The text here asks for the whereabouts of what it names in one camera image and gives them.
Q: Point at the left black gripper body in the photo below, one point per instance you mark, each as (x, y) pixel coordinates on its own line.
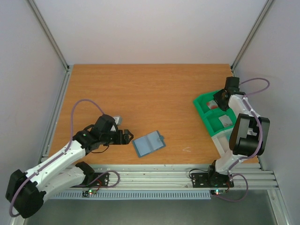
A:
(107, 140)

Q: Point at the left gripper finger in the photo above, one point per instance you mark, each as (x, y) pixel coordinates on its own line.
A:
(126, 140)
(127, 134)

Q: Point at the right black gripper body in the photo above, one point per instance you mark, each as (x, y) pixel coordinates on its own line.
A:
(220, 99)

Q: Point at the blue card holder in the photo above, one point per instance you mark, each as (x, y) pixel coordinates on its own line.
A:
(149, 143)

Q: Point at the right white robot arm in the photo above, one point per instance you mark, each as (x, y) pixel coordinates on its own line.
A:
(247, 138)

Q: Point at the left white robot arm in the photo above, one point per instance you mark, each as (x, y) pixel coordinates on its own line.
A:
(28, 191)

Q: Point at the red white card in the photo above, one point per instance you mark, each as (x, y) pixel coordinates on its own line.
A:
(212, 105)

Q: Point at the grey card in bin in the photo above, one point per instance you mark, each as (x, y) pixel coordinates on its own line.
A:
(225, 121)

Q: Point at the green bin far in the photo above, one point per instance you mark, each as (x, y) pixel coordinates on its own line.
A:
(200, 104)

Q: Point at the white tray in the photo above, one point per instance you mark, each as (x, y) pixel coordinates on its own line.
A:
(221, 141)

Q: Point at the left circuit board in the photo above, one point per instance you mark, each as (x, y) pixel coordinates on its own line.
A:
(88, 193)

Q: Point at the circuit board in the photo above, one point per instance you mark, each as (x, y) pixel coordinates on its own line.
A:
(219, 191)
(88, 193)

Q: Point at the right circuit board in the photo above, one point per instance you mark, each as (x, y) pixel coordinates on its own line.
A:
(219, 191)

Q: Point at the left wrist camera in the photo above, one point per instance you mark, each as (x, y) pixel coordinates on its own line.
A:
(117, 122)

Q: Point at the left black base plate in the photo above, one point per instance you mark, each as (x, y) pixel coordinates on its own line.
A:
(103, 179)

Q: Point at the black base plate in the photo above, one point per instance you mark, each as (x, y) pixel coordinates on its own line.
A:
(205, 179)
(103, 179)

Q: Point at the grey slotted cable duct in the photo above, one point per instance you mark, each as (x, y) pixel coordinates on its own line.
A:
(136, 195)

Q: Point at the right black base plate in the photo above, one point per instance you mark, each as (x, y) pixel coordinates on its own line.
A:
(205, 179)

